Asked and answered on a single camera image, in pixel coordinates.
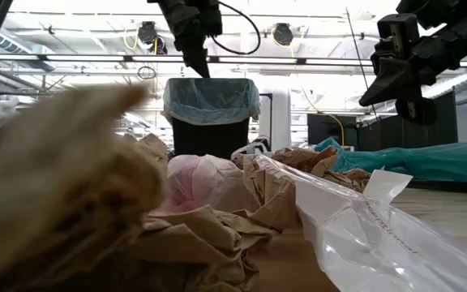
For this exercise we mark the brown paper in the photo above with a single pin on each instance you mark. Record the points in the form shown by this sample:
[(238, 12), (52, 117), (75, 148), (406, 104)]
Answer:
[(55, 182)]

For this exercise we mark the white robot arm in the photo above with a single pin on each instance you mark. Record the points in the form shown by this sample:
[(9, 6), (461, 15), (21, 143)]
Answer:
[(4, 109)]

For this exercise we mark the trash bin with blue liner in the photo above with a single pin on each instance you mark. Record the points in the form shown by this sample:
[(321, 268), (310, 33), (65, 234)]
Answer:
[(211, 97)]

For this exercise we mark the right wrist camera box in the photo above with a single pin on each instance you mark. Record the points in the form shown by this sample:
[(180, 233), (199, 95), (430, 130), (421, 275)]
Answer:
[(397, 34)]

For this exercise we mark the clear printed plastic wrapper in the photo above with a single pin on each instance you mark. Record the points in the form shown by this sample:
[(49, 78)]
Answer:
[(359, 243)]

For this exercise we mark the pink white plastic wrappers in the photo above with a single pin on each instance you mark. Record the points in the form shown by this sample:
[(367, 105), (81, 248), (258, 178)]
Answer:
[(302, 158)]

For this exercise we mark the black monitor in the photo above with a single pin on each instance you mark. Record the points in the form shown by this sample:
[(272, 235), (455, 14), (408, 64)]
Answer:
[(326, 130)]

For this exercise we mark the long ceiling light rail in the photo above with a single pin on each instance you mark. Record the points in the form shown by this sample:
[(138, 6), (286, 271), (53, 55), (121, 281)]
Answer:
[(95, 58)]

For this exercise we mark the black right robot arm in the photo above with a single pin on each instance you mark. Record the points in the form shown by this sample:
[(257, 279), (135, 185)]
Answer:
[(428, 8)]

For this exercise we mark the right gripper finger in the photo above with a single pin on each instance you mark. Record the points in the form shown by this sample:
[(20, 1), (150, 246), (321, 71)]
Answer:
[(391, 81), (416, 111)]

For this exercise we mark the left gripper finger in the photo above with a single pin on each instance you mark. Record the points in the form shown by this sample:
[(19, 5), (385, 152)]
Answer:
[(195, 44)]

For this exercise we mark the thin black pole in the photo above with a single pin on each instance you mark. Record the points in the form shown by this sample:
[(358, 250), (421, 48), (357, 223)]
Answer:
[(358, 48)]

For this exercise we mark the teal plastic trash bag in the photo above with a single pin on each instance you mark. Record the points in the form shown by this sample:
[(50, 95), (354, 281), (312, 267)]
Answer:
[(440, 162)]

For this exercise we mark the black partition screens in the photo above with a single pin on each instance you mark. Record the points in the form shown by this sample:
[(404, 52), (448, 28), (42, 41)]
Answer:
[(440, 130)]

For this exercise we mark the pink plastic wad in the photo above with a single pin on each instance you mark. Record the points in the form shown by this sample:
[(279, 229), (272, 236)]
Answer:
[(201, 182)]

